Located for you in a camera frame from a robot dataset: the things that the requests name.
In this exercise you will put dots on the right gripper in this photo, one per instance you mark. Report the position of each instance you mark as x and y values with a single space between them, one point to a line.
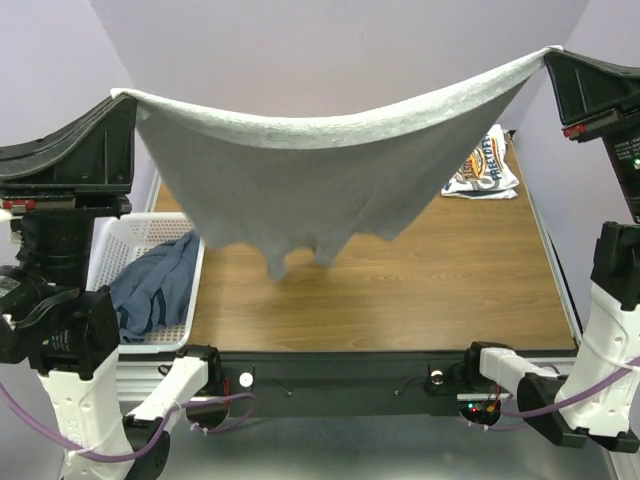
605 124

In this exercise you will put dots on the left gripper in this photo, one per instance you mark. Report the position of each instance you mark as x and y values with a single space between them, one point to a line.
91 153

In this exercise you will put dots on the grey tank top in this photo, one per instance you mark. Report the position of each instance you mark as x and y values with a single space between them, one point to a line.
281 184

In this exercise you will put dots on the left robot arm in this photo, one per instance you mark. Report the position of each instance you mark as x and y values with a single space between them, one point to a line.
68 335

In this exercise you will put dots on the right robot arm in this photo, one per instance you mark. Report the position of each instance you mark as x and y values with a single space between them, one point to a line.
593 401

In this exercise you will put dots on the folded white printed tank top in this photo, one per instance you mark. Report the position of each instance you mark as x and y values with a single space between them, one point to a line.
485 174

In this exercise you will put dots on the blue tank top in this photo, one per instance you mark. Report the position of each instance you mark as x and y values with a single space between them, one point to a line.
153 292

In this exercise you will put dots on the white plastic laundry basket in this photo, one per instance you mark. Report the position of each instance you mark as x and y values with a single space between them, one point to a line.
124 240

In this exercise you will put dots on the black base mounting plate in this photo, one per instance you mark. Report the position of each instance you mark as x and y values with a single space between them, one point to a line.
351 384

